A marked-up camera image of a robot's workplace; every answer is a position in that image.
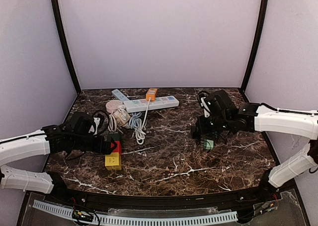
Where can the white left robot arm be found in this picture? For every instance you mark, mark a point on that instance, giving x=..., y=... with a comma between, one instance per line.
x=25, y=146

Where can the white slotted cable duct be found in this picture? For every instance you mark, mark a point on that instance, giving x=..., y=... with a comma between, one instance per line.
x=133, y=218

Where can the red cube socket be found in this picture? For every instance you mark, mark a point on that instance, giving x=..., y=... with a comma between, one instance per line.
x=117, y=147

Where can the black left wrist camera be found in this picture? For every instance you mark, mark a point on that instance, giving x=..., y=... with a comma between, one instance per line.
x=81, y=123

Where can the pink round socket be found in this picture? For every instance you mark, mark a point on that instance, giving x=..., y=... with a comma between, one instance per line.
x=113, y=105

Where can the orange plug adapter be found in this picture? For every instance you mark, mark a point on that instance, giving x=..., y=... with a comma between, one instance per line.
x=151, y=94

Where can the dark green cube socket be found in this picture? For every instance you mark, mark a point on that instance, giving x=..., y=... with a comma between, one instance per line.
x=114, y=137

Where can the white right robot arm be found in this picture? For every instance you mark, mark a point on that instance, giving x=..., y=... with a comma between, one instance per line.
x=300, y=123

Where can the yellow cube socket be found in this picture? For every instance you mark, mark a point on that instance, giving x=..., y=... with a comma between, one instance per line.
x=113, y=161

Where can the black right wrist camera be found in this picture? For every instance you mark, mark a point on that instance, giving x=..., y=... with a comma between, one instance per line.
x=219, y=103

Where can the beige cube socket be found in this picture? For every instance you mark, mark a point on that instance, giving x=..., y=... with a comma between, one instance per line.
x=122, y=117

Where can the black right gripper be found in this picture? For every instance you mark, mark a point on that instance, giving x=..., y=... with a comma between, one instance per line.
x=207, y=127

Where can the long white power strip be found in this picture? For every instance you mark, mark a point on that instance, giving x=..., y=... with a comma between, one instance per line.
x=140, y=105

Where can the small blue-white power strip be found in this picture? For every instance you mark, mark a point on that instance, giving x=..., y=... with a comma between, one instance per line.
x=119, y=95

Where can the black front rail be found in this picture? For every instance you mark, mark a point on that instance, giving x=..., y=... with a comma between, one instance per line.
x=236, y=200

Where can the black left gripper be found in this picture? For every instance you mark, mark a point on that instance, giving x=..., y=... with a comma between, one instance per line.
x=100, y=144

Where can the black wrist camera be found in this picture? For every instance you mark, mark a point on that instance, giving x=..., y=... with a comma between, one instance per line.
x=219, y=103
x=81, y=123

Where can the light green plug adapter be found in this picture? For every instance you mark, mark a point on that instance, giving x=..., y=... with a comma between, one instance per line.
x=208, y=145

